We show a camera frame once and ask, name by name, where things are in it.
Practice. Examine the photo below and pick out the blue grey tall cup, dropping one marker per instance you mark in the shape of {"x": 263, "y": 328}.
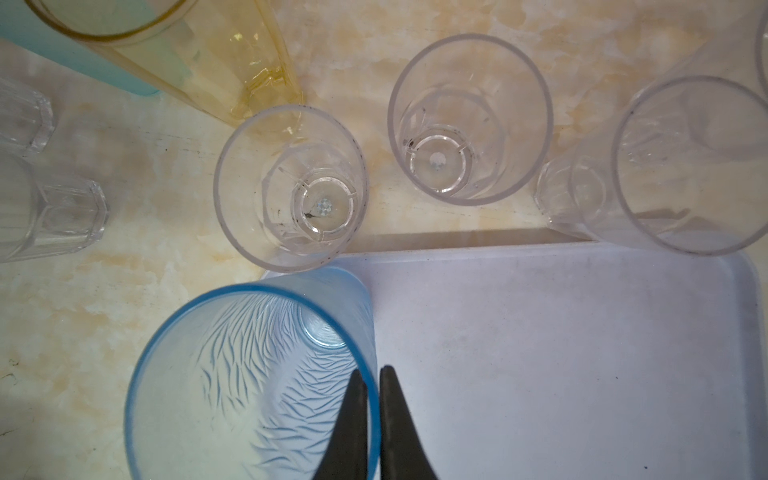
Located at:
{"x": 246, "y": 381}

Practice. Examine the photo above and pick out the yellow transparent plastic cup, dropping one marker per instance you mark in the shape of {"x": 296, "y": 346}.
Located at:
{"x": 226, "y": 58}

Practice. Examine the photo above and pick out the clear glass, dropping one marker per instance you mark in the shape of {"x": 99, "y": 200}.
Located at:
{"x": 47, "y": 213}
{"x": 683, "y": 168}
{"x": 470, "y": 120}
{"x": 291, "y": 188}
{"x": 27, "y": 118}

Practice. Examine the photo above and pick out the teal green plastic cup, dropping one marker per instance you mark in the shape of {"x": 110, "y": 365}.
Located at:
{"x": 22, "y": 27}

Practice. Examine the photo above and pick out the lavender plastic tray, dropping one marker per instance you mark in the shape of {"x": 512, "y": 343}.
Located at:
{"x": 575, "y": 361}

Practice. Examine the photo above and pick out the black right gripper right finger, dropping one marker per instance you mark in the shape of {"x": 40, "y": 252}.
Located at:
{"x": 402, "y": 455}

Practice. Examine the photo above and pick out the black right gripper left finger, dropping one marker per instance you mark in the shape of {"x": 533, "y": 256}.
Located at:
{"x": 347, "y": 451}

